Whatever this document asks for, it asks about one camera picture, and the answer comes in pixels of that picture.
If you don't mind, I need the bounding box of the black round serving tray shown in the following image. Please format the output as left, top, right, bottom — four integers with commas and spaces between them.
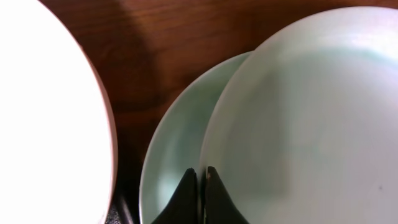
105, 192, 139, 224

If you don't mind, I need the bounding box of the white plate front green stain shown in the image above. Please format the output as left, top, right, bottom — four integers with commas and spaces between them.
200, 7, 397, 223

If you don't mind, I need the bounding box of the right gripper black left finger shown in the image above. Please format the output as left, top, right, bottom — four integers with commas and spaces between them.
152, 168, 198, 224

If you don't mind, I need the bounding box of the white plate with green stain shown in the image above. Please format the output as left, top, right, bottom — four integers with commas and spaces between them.
139, 53, 249, 224

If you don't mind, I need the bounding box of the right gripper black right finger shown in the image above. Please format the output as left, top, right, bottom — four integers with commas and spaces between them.
204, 166, 249, 224

